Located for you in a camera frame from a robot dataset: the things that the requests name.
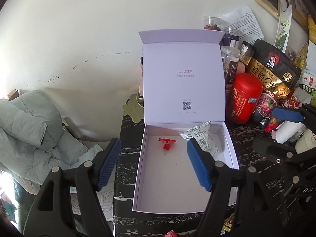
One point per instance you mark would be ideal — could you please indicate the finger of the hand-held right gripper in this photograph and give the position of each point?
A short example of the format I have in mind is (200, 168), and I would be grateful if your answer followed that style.
(271, 150)
(287, 114)

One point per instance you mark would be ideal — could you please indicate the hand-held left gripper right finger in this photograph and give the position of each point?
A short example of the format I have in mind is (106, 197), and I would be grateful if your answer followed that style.
(198, 163)

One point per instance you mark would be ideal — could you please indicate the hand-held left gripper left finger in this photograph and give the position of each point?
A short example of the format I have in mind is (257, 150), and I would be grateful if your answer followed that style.
(108, 163)

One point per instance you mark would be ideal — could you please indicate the white gift box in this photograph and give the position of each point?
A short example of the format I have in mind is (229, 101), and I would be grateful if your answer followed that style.
(177, 84)

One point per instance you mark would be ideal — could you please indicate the white paper wrapper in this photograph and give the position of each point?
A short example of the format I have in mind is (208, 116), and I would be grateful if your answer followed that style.
(288, 130)

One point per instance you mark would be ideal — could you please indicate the dark berry cereal bag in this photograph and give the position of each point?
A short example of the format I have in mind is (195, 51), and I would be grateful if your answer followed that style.
(264, 108)

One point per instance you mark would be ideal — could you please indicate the white printed bread packet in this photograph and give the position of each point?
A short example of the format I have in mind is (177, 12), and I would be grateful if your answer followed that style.
(200, 132)

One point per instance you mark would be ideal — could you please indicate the white cup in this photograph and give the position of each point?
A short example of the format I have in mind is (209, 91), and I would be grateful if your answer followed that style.
(306, 140)

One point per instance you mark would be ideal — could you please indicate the leaf print cloth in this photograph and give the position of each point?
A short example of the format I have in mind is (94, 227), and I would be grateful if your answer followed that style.
(105, 200)

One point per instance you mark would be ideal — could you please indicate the red hair clip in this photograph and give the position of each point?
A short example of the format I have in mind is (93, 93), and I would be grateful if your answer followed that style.
(166, 144)

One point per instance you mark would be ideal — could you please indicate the green and white carton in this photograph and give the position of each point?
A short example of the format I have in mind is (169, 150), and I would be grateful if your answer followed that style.
(308, 81)

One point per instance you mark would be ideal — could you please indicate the black and gold oat bag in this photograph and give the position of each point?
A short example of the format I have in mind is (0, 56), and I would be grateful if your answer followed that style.
(274, 71)

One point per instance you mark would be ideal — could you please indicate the red canister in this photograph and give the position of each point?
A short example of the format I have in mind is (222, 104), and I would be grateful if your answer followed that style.
(244, 98)

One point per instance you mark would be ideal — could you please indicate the green bear-shaped coaster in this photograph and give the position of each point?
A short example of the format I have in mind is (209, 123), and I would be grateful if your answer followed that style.
(132, 108)

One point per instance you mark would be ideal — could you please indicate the small snack wrappers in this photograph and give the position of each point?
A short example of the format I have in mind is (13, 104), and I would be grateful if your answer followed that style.
(228, 223)

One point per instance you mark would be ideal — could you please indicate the dark jar with gold print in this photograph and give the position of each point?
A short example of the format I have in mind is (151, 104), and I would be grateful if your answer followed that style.
(246, 51)

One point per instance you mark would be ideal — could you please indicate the tall clear jar dark label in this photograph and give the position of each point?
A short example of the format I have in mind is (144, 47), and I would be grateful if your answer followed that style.
(230, 64)

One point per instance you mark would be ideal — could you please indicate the red patterned packet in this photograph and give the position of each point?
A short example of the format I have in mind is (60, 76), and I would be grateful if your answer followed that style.
(170, 234)

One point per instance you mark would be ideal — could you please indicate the light green puffer jacket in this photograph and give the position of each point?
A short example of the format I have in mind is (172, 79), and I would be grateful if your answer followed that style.
(32, 133)

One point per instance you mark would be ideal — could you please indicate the green and white tall packet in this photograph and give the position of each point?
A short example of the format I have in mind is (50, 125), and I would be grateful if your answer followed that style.
(284, 29)

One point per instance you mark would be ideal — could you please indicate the white bottle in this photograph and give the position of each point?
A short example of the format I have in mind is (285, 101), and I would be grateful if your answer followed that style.
(141, 79)

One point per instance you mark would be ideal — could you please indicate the clear jar with dark label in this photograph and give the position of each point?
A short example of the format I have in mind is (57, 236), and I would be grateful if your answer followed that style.
(232, 37)

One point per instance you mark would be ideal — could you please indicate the printed paper sheet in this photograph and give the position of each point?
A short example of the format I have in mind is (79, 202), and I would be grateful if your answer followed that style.
(243, 22)

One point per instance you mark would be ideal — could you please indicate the clear jar of dried flowers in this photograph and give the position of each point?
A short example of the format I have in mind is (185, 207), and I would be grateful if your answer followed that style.
(212, 23)

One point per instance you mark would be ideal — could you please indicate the dark picture frame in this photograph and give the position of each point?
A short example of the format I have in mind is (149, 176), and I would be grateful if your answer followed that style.
(296, 2)

